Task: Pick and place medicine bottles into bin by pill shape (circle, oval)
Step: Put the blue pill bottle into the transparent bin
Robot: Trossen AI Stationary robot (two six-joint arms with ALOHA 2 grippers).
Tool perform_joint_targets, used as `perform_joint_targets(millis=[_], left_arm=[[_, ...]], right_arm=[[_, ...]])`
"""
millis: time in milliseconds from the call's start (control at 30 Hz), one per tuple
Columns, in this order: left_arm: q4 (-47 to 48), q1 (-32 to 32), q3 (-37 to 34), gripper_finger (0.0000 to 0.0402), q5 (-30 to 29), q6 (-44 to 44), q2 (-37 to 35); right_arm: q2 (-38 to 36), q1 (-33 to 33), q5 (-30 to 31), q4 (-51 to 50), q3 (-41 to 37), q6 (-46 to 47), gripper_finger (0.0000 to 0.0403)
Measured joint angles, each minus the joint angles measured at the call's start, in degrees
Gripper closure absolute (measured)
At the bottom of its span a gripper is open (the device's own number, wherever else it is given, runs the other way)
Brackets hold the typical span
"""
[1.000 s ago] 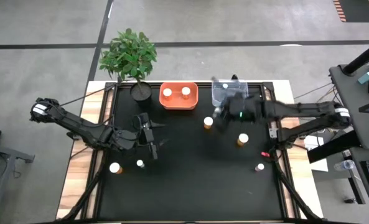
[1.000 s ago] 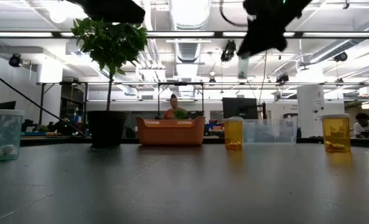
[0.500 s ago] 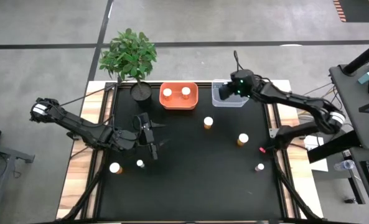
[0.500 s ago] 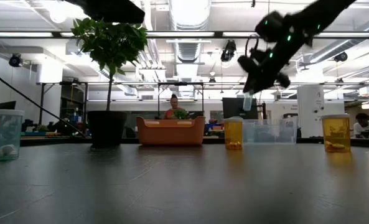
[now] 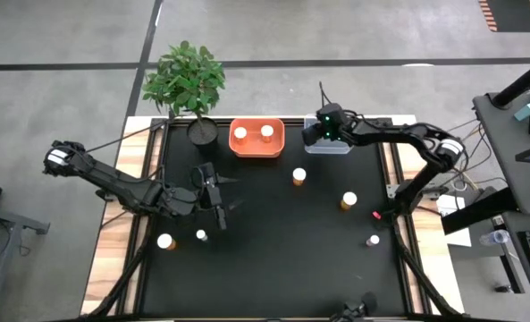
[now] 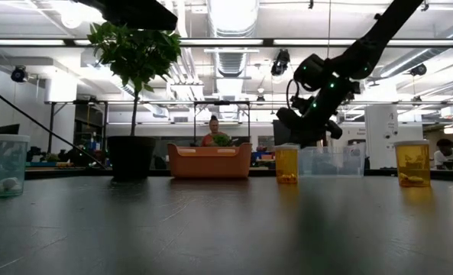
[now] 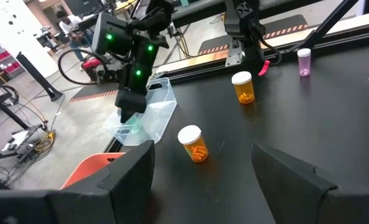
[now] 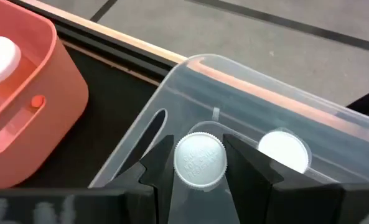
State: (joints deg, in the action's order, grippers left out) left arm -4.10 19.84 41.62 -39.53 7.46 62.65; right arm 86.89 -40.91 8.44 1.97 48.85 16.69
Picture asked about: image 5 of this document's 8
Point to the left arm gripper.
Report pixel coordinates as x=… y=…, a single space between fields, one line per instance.
x=207 y=188

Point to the black mat striped edge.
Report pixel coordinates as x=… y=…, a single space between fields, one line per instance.
x=512 y=13

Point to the orange pill bottle white cap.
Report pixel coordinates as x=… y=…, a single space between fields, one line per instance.
x=266 y=131
x=299 y=175
x=348 y=199
x=165 y=241
x=240 y=133

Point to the white paper sheet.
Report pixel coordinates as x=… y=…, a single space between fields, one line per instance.
x=459 y=234

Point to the thin black brace rod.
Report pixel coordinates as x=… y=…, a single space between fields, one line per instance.
x=121 y=139

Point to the small red tag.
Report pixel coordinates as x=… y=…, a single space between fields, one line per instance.
x=376 y=215

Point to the small teal box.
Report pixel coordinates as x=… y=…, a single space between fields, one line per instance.
x=527 y=111

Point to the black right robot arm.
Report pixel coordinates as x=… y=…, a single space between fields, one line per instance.
x=389 y=133

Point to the clear water bottle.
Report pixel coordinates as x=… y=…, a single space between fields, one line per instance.
x=492 y=237

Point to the grey metal cart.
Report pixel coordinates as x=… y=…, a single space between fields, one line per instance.
x=5 y=219

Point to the black table-level camera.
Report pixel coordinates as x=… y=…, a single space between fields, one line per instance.
x=358 y=308

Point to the clear plastic bin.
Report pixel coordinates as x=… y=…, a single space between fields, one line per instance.
x=336 y=147

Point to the black pole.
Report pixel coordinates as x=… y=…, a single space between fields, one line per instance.
x=521 y=82

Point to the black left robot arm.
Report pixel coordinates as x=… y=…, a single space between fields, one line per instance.
x=112 y=181

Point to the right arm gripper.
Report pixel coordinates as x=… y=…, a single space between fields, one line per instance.
x=322 y=132

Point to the green potted plant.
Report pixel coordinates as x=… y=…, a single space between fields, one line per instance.
x=186 y=82

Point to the teal pill bottle white cap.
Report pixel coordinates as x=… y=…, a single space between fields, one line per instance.
x=201 y=234

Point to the orange plastic bin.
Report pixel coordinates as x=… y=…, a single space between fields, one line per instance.
x=256 y=147

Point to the pink pill bottle white cap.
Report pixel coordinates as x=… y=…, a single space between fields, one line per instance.
x=372 y=240

